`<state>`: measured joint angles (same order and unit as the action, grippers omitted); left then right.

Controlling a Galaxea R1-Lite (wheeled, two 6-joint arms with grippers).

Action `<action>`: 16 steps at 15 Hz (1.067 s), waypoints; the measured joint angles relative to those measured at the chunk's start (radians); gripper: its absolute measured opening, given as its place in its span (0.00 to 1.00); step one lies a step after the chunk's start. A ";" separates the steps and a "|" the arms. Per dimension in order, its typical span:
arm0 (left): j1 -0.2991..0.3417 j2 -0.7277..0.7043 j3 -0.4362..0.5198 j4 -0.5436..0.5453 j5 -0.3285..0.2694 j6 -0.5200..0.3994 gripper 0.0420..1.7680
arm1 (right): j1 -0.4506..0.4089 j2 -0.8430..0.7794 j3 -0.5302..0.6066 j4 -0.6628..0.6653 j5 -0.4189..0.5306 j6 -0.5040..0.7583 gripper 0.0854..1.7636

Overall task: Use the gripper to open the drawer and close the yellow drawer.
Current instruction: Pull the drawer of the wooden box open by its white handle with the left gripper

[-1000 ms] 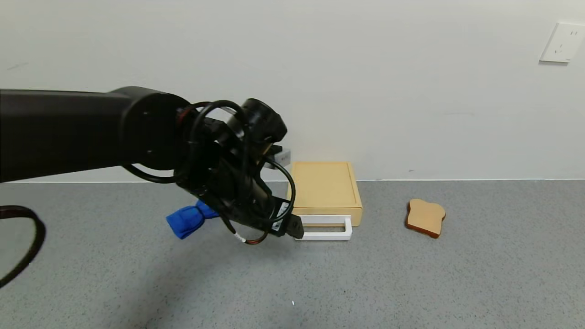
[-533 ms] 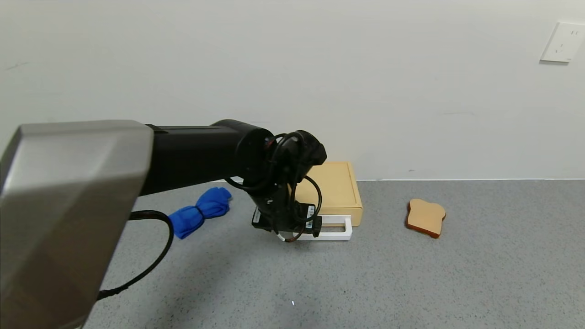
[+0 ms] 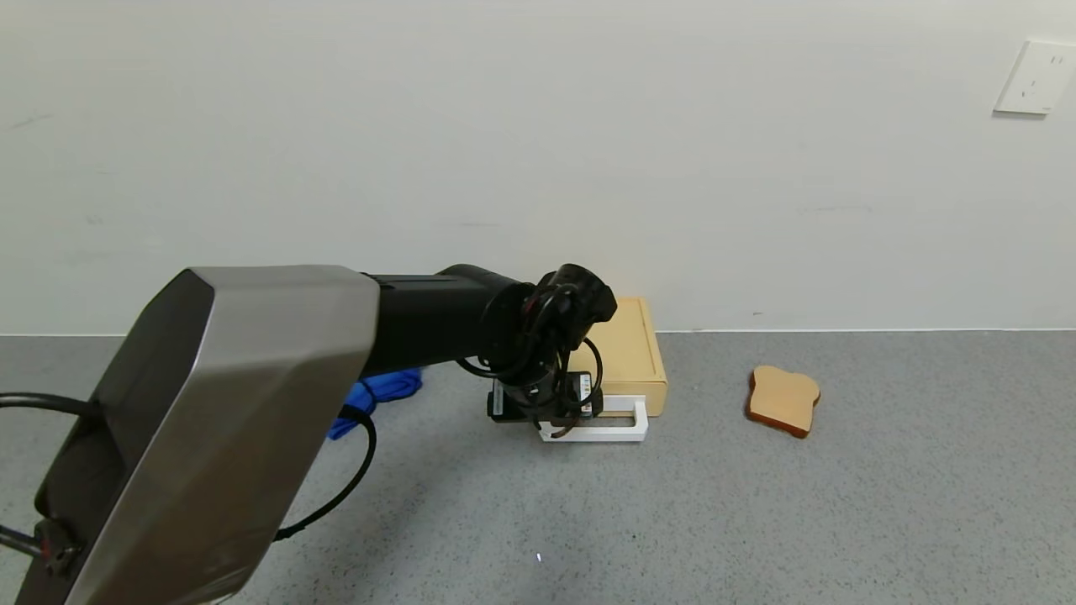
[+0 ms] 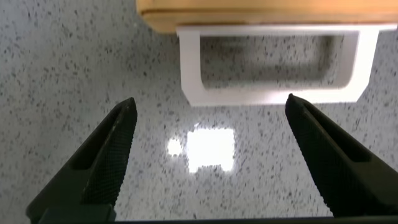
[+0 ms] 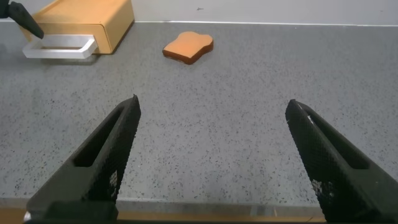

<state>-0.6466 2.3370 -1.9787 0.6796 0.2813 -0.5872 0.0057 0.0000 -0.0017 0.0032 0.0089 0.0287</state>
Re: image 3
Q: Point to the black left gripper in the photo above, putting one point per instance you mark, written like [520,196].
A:
[545,402]

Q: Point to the toast slice toy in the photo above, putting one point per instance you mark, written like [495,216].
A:
[783,399]

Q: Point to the blue rolled cloth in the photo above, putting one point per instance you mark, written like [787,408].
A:
[391,386]

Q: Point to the white wall socket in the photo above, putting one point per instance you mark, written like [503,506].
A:
[1036,77]

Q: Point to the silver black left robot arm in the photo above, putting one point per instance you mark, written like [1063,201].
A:
[235,403]

